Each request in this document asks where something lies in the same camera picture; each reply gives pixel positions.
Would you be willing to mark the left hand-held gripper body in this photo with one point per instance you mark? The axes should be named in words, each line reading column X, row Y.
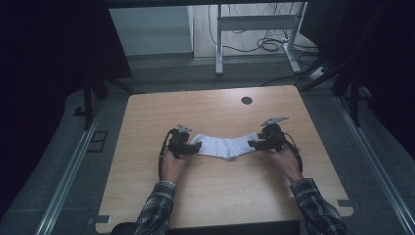
column 178, row 143

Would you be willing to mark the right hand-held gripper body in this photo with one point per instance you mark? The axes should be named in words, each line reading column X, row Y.
column 273, row 138

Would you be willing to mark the person's left hand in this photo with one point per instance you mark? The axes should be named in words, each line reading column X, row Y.
column 173, row 165

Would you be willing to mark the person's right hand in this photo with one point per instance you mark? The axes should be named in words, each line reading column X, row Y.
column 287, row 163

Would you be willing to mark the black round table grommet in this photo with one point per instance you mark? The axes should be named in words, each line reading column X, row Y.
column 247, row 100

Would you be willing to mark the white power strip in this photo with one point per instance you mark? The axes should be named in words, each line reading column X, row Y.
column 318, row 73

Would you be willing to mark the black metal stand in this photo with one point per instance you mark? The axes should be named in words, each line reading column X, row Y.
column 88, row 103
column 354, row 101

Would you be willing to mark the white board panel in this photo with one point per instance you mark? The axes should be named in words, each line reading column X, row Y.
column 150, row 31

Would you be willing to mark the black rectangular floor frame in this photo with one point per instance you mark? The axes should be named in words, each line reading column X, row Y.
column 98, row 141

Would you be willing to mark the aluminium floor rail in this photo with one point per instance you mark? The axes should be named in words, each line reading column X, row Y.
column 67, row 176
column 375, row 156

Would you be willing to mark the white metal desk frame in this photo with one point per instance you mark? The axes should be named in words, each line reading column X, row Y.
column 254, row 23

